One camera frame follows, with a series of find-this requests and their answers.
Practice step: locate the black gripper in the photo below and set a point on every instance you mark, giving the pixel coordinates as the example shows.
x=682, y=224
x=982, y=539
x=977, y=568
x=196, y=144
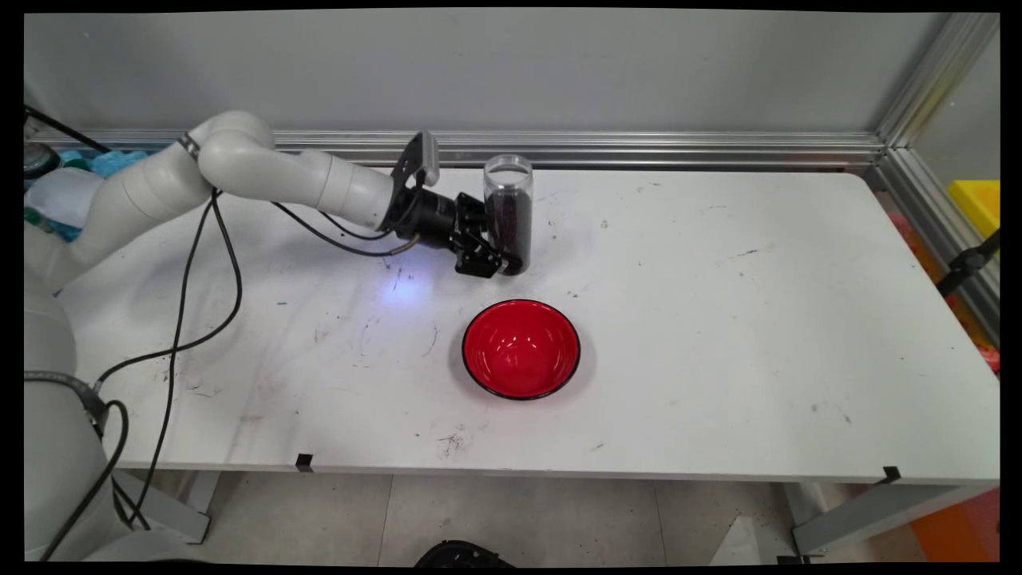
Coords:
x=427, y=217

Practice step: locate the clear jar of dark seeds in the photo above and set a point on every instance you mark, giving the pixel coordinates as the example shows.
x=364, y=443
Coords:
x=511, y=216

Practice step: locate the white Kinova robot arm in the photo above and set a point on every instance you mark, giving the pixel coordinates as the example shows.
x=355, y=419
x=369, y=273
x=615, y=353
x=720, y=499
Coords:
x=263, y=168

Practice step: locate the red bowl with black rim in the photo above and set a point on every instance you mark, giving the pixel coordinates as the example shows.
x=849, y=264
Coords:
x=520, y=351

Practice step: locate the small black edge clip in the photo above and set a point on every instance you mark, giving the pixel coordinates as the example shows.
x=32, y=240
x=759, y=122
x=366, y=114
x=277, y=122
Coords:
x=889, y=475
x=304, y=462

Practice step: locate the black object on floor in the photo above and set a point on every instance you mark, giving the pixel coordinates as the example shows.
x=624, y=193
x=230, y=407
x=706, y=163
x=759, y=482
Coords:
x=463, y=555

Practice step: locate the teal box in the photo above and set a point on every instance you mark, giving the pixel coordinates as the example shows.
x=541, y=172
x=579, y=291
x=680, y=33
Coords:
x=120, y=162

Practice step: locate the grey table leg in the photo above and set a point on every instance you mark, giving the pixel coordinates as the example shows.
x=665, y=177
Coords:
x=870, y=515
x=172, y=515

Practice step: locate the white plastic bag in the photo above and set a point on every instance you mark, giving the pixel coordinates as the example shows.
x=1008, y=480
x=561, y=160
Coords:
x=60, y=196

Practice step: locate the black stand pole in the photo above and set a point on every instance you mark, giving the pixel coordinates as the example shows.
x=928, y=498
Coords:
x=968, y=262

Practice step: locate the orange crate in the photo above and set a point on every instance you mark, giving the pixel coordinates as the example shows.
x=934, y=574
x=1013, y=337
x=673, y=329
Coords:
x=962, y=527

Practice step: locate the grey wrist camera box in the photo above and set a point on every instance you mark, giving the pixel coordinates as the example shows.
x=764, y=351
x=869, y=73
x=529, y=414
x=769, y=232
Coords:
x=427, y=156

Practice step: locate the aluminium frame rail long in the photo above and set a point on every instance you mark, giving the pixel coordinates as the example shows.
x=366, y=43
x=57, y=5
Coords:
x=639, y=149

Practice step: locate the aluminium frame rail short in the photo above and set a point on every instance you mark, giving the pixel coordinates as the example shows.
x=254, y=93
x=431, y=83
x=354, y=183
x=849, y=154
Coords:
x=930, y=216

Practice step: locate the aluminium frame corner post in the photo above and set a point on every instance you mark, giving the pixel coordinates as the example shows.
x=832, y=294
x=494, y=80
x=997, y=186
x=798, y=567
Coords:
x=934, y=80

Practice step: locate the yellow plastic bracket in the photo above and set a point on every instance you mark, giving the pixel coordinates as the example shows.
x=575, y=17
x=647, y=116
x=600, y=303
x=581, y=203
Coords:
x=978, y=204

